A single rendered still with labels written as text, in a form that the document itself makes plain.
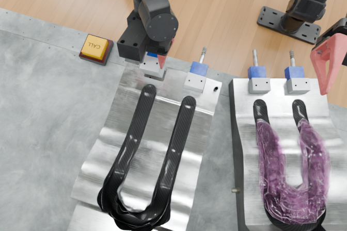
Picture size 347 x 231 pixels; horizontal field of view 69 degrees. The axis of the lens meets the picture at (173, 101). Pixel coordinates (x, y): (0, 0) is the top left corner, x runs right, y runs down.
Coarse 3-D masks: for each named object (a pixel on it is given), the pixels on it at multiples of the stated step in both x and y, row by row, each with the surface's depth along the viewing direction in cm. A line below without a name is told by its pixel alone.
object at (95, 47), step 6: (90, 36) 75; (90, 42) 75; (96, 42) 75; (102, 42) 75; (84, 48) 74; (90, 48) 74; (96, 48) 74; (102, 48) 74; (84, 54) 75; (90, 54) 74; (96, 54) 74; (102, 54) 75
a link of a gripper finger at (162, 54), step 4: (172, 40) 58; (172, 44) 57; (148, 48) 54; (152, 48) 54; (156, 48) 54; (160, 48) 55; (152, 52) 54; (156, 52) 54; (160, 52) 54; (164, 52) 54; (168, 52) 55; (160, 56) 55; (164, 56) 54; (160, 60) 57; (164, 60) 56; (160, 64) 59
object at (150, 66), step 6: (150, 54) 63; (156, 54) 63; (144, 60) 62; (150, 60) 62; (156, 60) 61; (144, 66) 62; (150, 66) 61; (156, 66) 61; (144, 72) 65; (150, 72) 63; (156, 72) 61; (162, 72) 65
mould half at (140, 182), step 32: (128, 64) 67; (128, 96) 66; (160, 96) 65; (128, 128) 64; (160, 128) 64; (192, 128) 64; (96, 160) 58; (160, 160) 60; (192, 160) 62; (96, 192) 55; (128, 192) 55; (192, 192) 57; (96, 224) 60
